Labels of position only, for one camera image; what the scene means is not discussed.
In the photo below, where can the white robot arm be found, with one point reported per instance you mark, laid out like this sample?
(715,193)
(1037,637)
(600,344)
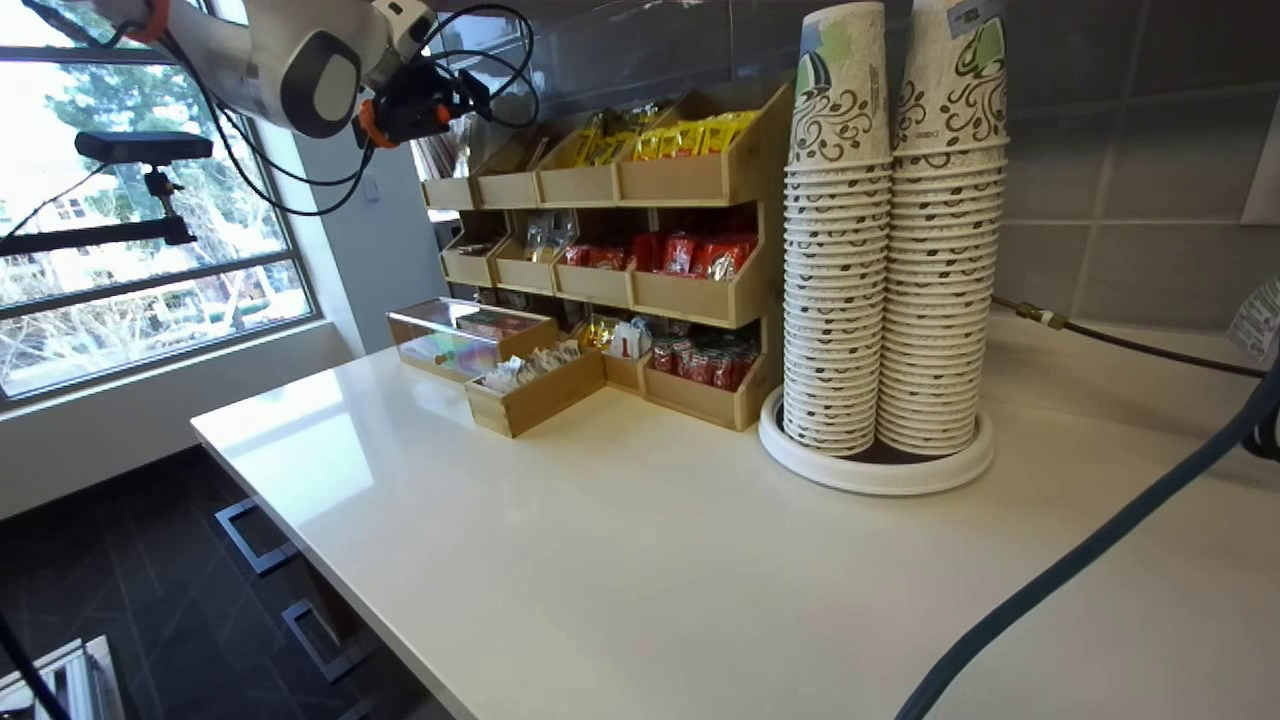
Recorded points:
(287,63)

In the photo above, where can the red packets middle right box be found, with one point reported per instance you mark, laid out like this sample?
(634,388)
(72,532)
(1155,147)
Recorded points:
(684,255)

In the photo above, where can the red packets middle shelf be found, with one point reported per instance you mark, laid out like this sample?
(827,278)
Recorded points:
(593,255)

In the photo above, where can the wooden tiered shelf organizer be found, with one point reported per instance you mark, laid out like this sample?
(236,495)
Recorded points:
(674,224)

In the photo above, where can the small wooden creamer box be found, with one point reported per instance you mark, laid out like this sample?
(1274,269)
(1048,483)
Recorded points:
(525,388)

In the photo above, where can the white clear packets middle box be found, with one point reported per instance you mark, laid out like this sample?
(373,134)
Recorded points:
(548,239)

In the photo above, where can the clear acrylic tea box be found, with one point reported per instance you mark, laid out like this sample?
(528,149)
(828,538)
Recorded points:
(466,338)

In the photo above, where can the yellow sweetener packets left box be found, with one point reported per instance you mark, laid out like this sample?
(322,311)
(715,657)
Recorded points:
(590,147)

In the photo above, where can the yellow sweetener packets box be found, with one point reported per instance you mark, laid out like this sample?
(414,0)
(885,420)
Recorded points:
(590,147)
(693,137)

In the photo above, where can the yellow sweetener packets right box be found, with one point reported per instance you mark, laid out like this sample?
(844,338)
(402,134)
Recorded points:
(693,137)

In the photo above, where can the white round cup tray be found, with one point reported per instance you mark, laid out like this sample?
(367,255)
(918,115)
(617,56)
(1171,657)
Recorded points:
(872,473)

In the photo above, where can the paper cup stack left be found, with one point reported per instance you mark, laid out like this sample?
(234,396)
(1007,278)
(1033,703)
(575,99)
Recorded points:
(836,198)

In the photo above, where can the paper cup stack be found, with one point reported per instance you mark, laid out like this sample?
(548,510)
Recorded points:
(836,198)
(945,224)

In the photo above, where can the paper cup stack right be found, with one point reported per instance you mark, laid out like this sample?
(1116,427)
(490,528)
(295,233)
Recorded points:
(945,224)

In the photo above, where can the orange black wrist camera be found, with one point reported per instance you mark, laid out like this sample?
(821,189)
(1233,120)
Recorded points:
(418,102)

